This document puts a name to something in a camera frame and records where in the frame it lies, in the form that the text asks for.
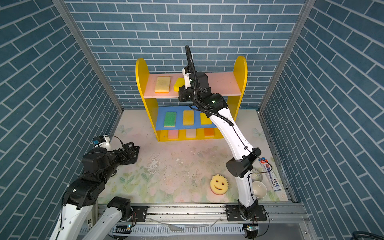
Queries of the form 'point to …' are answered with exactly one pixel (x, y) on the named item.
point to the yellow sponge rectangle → (188, 117)
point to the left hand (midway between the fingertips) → (128, 145)
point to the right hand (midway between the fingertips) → (177, 86)
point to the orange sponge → (209, 132)
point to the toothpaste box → (266, 167)
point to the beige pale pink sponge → (191, 133)
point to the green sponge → (170, 119)
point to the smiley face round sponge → (219, 184)
